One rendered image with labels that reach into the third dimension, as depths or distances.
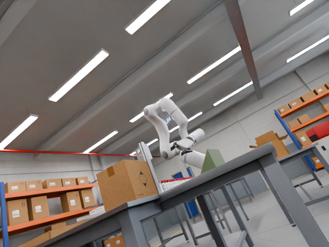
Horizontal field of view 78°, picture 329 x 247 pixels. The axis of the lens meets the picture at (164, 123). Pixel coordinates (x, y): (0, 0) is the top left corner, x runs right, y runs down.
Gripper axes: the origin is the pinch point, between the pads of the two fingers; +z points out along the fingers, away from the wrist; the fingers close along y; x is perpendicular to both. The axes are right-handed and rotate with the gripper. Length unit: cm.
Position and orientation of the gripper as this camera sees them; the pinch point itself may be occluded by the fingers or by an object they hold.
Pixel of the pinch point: (176, 151)
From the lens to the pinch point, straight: 144.2
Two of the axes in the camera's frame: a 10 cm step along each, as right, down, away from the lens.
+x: -0.1, -8.8, -4.8
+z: -6.4, 3.7, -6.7
